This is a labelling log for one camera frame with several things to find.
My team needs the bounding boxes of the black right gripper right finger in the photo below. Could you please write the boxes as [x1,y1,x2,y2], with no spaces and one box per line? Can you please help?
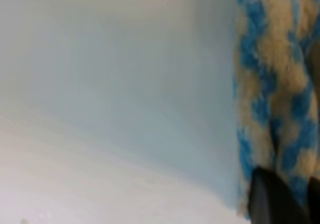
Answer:
[308,178,320,224]

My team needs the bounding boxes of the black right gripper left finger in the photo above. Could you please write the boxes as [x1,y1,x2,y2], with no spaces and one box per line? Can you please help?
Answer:
[248,168,311,224]

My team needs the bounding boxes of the blue and white striped rag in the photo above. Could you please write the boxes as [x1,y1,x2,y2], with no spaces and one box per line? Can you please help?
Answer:
[234,0,320,217]

